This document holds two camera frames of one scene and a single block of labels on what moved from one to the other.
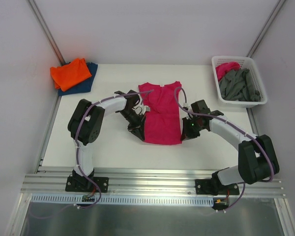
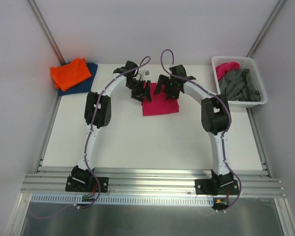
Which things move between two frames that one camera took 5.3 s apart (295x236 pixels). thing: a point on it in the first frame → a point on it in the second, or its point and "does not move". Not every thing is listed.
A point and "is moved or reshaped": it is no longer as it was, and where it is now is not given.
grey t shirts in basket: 237,85 does not move
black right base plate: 211,187 does not move
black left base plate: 84,184 does not move
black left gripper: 136,124 → 139,89
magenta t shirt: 162,124 is moved or reshaped
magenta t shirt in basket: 222,69 does not move
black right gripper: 188,130 → 169,86
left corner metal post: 44,27 does not move
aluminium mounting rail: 53,182 does not move
